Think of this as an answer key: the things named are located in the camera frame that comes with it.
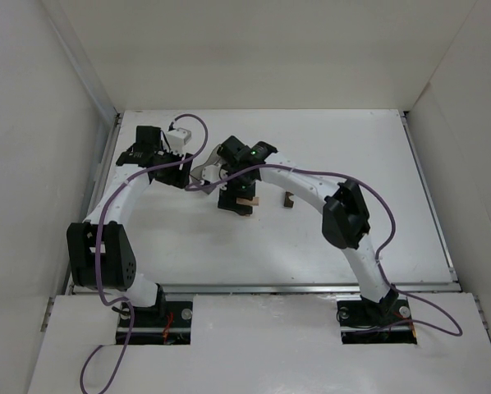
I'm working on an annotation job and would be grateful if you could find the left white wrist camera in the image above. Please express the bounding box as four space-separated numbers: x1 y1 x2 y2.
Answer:
164 128 192 155

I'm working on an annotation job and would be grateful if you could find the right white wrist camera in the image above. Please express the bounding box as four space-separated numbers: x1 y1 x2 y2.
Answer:
200 163 223 186

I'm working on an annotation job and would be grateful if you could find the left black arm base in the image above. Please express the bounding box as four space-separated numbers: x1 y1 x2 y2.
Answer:
112 286 194 346

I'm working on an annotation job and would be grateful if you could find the dark wood arch block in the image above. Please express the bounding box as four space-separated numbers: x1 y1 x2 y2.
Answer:
282 191 295 209

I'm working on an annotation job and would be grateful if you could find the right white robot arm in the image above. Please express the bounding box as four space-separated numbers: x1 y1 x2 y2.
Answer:
216 136 398 315

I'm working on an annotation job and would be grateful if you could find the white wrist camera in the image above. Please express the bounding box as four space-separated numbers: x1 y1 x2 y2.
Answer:
200 163 223 186
164 128 192 155

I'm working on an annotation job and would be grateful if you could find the striped brown wood block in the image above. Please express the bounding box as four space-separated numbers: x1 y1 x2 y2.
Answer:
240 206 254 217

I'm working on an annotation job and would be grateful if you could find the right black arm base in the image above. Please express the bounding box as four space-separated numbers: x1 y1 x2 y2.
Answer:
336 297 417 345

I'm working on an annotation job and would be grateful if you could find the light wood rectangular block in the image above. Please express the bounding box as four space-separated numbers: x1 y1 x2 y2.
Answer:
236 196 259 207

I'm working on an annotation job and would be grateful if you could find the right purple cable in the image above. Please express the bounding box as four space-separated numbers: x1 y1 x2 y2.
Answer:
185 163 464 337

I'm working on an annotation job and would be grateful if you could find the grey translucent plastic bin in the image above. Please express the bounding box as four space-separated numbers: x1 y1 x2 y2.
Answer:
190 155 223 195

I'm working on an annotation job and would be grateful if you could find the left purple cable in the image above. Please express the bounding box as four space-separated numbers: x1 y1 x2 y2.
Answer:
79 113 210 394

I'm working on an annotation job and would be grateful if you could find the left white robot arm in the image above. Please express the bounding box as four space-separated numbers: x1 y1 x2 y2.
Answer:
67 126 191 308

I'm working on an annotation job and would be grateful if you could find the purple cable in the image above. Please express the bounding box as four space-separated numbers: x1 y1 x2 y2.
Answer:
79 113 210 394
185 163 464 337

